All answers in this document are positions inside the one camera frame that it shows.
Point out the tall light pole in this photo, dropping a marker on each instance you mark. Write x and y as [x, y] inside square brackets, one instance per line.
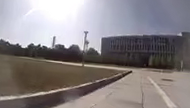
[84, 49]

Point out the distant chimney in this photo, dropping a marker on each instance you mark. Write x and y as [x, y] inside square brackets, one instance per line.
[53, 41]

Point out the large dark glass building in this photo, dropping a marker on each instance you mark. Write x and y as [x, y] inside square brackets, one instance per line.
[147, 48]

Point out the row of trees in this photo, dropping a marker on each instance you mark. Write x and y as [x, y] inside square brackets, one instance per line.
[33, 50]

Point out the dark manhole cover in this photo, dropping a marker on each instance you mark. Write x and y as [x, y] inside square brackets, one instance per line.
[167, 79]

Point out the low concrete kerb wall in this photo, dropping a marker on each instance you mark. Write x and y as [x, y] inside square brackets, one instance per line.
[65, 93]

